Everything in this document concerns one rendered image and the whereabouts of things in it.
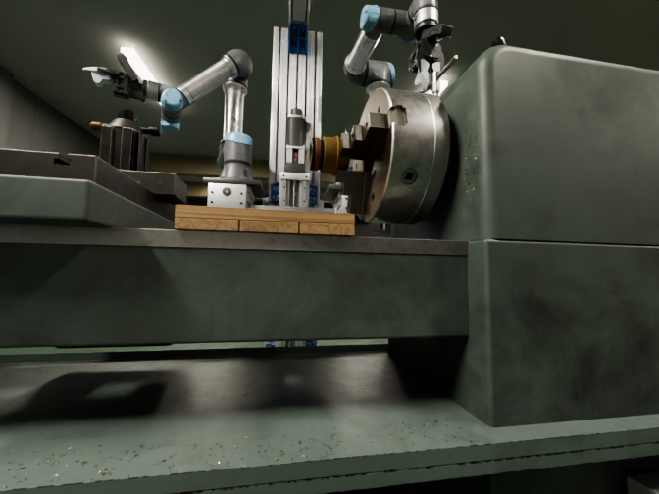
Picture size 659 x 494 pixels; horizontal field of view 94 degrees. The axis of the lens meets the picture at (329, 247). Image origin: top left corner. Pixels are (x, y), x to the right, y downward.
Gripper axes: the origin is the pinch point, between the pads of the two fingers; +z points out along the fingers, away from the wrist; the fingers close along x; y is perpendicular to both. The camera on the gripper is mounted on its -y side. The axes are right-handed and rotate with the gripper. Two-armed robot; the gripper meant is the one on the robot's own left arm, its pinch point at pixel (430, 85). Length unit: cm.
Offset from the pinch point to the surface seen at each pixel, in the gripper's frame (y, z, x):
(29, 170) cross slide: -31, 44, 81
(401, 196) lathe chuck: -22, 41, 20
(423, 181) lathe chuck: -24.8, 38.6, 16.1
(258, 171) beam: 549, -145, 72
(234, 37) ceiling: 216, -171, 86
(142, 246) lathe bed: -28, 54, 67
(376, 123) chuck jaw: -25.2, 27.6, 26.6
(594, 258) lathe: -35, 54, -14
